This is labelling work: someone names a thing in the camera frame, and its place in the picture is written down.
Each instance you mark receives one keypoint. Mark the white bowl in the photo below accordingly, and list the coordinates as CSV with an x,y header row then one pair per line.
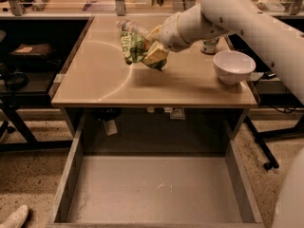
x,y
233,67

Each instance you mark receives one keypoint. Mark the clear plastic water bottle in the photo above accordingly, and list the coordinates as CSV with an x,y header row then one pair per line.
x,y
131,26

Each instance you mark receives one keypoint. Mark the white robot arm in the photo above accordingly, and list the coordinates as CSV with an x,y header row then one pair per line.
x,y
279,45

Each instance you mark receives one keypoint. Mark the green drink can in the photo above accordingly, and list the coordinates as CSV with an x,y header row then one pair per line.
x,y
209,46

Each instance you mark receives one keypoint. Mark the white shoe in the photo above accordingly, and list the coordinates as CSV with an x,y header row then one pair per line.
x,y
17,218

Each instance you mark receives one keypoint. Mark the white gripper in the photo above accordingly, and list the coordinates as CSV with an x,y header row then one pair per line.
x,y
169,35

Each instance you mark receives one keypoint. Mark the green jalapeno chip bag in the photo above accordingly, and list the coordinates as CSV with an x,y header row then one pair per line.
x,y
135,48

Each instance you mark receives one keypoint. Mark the black headphones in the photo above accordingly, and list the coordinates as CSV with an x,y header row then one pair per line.
x,y
16,81

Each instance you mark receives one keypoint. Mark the black bag with label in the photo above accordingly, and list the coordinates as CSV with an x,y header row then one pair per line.
x,y
33,52

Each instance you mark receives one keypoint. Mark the open grey drawer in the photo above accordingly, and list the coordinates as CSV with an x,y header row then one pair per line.
x,y
155,173

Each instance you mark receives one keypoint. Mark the black side table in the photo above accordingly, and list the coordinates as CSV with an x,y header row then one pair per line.
x,y
64,34

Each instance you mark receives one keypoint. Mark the black power adapter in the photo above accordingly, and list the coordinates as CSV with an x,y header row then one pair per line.
x,y
268,75

